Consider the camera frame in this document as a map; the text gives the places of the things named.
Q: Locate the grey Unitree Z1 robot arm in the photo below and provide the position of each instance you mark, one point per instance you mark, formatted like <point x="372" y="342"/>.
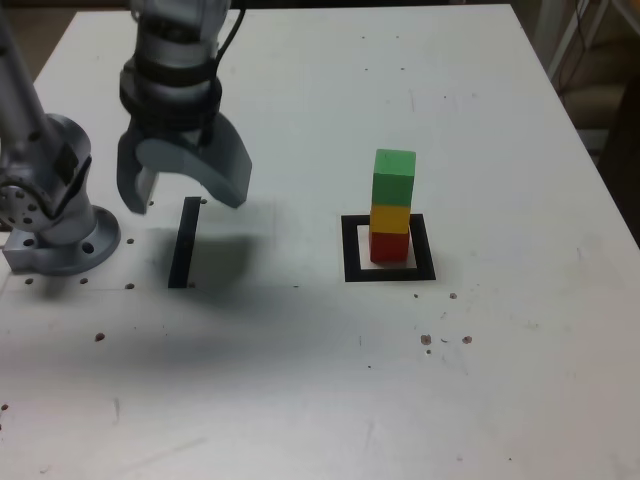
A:
<point x="55" y="150"/>

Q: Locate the black tape square outline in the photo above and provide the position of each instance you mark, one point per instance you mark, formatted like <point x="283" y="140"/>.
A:
<point x="350" y="260"/>

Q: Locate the yellow cube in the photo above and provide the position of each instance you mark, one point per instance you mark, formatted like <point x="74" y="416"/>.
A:
<point x="390" y="220"/>

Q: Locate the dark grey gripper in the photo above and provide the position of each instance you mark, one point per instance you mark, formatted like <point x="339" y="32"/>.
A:
<point x="172" y="135"/>

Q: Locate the black tape strip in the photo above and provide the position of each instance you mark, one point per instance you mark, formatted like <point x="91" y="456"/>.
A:
<point x="184" y="245"/>

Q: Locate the white background frame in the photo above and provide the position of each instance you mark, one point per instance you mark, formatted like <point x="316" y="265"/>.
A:
<point x="562" y="47"/>

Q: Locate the red cube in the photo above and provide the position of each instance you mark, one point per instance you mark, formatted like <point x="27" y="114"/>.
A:
<point x="389" y="247"/>

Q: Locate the green cube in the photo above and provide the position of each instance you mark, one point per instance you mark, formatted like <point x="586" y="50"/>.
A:
<point x="393" y="182"/>

